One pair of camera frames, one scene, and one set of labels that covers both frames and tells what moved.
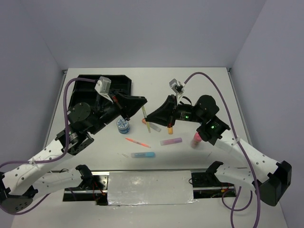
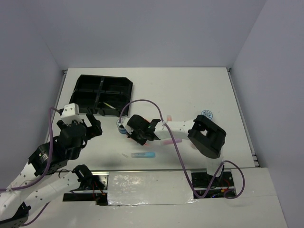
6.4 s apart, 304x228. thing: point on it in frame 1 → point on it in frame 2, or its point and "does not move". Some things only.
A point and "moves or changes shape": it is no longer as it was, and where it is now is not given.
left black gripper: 127,106 → 96,129
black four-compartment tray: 87,91 does not move
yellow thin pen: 145,114 moves or changes shape
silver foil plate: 129,188 does not move
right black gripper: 166,113 → 132,135
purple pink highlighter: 171,141 does not move
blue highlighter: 147,155 does not move
